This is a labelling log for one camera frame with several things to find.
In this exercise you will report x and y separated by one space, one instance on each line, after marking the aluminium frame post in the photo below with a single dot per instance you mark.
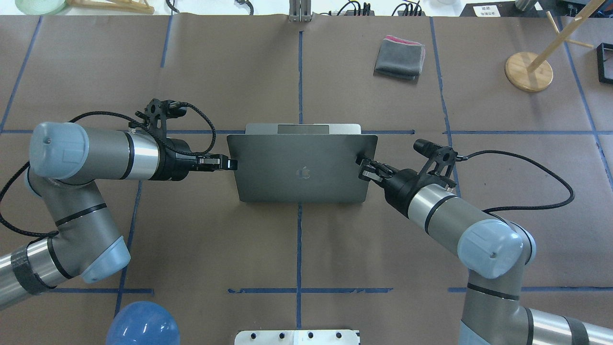
300 11

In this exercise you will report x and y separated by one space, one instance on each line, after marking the pale green plate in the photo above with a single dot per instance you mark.
40 7

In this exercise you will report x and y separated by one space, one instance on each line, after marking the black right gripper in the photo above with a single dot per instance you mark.
400 184

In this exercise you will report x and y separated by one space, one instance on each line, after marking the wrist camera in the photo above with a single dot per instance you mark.
155 115
439 166

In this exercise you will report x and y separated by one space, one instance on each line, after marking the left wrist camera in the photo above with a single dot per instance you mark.
155 115

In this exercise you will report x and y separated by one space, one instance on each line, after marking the grey laptop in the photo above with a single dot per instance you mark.
298 163

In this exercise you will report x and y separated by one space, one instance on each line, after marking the wooden dish rack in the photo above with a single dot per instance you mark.
132 6

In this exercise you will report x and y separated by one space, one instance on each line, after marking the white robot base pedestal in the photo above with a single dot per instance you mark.
298 337

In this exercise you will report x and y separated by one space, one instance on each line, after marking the wooden mug tree stand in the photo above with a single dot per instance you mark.
531 72

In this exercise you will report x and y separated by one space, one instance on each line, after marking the grey folded cloth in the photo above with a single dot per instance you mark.
400 58

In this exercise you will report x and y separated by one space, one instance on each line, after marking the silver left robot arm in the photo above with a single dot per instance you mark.
65 161

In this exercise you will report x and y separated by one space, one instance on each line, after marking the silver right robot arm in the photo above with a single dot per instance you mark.
495 252

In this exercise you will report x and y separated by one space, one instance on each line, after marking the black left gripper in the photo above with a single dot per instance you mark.
175 160

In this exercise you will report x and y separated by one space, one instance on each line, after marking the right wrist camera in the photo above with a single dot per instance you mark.
439 166

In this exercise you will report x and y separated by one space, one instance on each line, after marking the blue desk lamp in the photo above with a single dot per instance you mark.
143 323

